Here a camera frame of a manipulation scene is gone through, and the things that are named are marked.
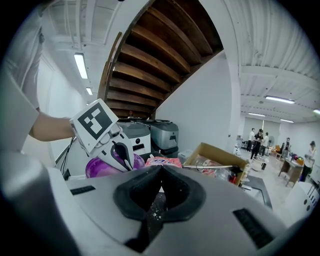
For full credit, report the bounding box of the white and black appliance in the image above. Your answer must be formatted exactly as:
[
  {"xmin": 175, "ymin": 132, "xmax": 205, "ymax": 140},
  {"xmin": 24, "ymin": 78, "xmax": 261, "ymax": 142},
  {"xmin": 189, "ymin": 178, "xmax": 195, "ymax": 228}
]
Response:
[{"xmin": 117, "ymin": 121, "xmax": 152, "ymax": 154}]

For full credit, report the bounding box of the wooden desk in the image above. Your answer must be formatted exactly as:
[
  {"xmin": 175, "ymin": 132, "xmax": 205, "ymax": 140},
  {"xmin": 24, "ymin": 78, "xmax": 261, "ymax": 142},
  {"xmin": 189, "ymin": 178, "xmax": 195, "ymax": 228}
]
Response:
[{"xmin": 277, "ymin": 158, "xmax": 305, "ymax": 188}]

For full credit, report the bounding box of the purple plastic bucket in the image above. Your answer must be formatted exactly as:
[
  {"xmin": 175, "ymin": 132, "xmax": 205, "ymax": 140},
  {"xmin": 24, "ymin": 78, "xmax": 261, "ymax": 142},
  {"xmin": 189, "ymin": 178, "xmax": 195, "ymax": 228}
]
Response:
[{"xmin": 85, "ymin": 149, "xmax": 146, "ymax": 179}]

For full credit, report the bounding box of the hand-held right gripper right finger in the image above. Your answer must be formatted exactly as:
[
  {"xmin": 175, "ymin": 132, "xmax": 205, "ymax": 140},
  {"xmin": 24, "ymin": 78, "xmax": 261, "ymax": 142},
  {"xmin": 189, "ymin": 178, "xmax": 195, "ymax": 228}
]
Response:
[{"xmin": 149, "ymin": 165, "xmax": 288, "ymax": 256}]

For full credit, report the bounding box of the white bucket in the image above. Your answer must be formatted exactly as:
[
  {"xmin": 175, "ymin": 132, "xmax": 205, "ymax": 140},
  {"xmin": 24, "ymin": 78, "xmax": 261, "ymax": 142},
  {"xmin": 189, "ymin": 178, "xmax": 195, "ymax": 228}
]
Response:
[{"xmin": 250, "ymin": 159, "xmax": 268, "ymax": 172}]

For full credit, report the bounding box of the brown wooden staircase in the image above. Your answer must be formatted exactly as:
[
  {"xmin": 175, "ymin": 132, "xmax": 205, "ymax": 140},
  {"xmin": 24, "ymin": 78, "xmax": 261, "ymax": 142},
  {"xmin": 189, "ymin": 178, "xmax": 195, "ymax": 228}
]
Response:
[{"xmin": 97, "ymin": 0, "xmax": 225, "ymax": 121}]

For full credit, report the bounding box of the metal rod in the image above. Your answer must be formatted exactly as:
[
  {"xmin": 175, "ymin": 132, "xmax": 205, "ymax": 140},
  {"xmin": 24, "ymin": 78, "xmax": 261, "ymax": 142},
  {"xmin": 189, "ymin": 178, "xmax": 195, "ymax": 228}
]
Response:
[{"xmin": 182, "ymin": 163, "xmax": 238, "ymax": 170}]

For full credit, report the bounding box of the small white box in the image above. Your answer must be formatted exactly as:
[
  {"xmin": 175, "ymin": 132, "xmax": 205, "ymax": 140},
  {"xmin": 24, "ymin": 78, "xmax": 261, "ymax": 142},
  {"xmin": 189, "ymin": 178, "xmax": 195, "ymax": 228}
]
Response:
[{"xmin": 177, "ymin": 149, "xmax": 195, "ymax": 163}]

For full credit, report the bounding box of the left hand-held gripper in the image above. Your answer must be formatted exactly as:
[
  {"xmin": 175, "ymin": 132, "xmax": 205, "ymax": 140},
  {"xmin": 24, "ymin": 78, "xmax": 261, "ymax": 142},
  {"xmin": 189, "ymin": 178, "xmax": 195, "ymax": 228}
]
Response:
[{"xmin": 69, "ymin": 98, "xmax": 135, "ymax": 174}]

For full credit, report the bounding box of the open cardboard box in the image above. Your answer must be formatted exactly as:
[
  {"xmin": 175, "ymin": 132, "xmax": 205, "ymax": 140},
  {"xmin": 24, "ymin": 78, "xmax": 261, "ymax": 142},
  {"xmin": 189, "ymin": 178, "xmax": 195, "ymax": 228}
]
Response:
[{"xmin": 182, "ymin": 142, "xmax": 251, "ymax": 187}]

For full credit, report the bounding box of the person's left forearm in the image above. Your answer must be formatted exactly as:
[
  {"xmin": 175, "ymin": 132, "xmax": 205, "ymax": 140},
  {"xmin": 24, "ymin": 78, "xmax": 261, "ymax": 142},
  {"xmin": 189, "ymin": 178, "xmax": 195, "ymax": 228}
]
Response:
[{"xmin": 28, "ymin": 111, "xmax": 76, "ymax": 143}]

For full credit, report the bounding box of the white appliance cabinet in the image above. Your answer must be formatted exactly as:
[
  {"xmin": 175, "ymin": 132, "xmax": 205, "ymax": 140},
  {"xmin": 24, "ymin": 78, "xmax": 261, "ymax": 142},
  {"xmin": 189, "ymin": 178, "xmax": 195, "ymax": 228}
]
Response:
[{"xmin": 296, "ymin": 179, "xmax": 320, "ymax": 221}]

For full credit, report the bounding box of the black cable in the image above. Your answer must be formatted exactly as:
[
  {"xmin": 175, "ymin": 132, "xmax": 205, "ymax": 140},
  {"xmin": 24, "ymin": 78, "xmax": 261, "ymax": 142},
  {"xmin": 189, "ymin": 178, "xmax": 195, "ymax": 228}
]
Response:
[{"xmin": 59, "ymin": 136, "xmax": 76, "ymax": 173}]

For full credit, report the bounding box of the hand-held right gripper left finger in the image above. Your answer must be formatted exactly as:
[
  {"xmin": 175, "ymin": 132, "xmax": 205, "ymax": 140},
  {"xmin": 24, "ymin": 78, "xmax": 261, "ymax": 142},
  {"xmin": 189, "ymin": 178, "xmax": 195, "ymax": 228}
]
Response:
[{"xmin": 65, "ymin": 164, "xmax": 164, "ymax": 256}]

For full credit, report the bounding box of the person's grey shirt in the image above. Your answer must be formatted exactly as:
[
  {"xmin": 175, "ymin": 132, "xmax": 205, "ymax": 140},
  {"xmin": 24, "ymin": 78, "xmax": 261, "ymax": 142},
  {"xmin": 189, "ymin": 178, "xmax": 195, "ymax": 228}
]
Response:
[{"xmin": 0, "ymin": 9, "xmax": 43, "ymax": 153}]

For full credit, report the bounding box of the dark grey appliance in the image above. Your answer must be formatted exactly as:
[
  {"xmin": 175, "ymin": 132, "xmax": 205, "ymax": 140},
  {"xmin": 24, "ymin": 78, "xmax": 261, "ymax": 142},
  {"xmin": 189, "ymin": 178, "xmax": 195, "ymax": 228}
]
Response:
[{"xmin": 149, "ymin": 119, "xmax": 180, "ymax": 157}]

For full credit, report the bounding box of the pink detergent pouch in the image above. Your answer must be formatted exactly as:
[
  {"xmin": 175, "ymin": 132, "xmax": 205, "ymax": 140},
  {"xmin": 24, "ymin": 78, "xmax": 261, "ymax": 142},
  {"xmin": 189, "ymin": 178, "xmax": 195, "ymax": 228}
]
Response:
[{"xmin": 144, "ymin": 154, "xmax": 183, "ymax": 169}]

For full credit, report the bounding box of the standing fan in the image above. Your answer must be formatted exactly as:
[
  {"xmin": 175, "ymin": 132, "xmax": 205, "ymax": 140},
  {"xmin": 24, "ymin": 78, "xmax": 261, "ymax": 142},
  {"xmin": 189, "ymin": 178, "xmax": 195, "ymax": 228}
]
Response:
[{"xmin": 267, "ymin": 136, "xmax": 276, "ymax": 156}]

